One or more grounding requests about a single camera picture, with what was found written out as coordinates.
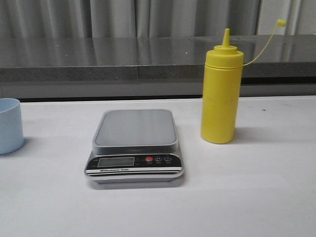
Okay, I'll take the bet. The yellow squeeze bottle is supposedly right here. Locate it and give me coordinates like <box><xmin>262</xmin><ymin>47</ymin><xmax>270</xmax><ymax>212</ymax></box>
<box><xmin>200</xmin><ymin>19</ymin><xmax>287</xmax><ymax>144</ymax></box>

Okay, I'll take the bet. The light blue plastic cup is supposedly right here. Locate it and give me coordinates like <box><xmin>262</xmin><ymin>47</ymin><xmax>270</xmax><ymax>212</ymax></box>
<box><xmin>0</xmin><ymin>98</ymin><xmax>24</xmax><ymax>155</ymax></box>

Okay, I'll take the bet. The silver electronic kitchen scale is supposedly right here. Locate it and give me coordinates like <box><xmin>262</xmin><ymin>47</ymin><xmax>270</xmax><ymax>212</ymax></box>
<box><xmin>84</xmin><ymin>109</ymin><xmax>184</xmax><ymax>184</ymax></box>

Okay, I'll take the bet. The grey curtain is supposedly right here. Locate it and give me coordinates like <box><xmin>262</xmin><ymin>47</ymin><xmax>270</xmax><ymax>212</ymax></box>
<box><xmin>0</xmin><ymin>0</ymin><xmax>316</xmax><ymax>38</ymax></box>

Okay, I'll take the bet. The grey stone counter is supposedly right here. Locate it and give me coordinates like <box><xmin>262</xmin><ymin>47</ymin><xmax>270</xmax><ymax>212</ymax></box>
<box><xmin>0</xmin><ymin>35</ymin><xmax>316</xmax><ymax>102</ymax></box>

